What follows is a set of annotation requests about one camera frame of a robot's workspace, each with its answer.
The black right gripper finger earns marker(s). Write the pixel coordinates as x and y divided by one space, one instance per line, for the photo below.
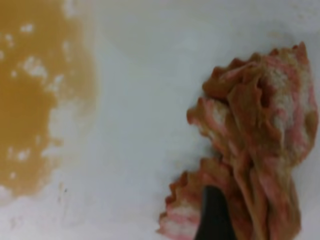
215 222

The pink white stained rag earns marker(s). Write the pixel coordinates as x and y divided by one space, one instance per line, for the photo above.
261 116

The brown coffee stain puddle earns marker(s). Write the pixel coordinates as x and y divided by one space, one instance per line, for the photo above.
47 87

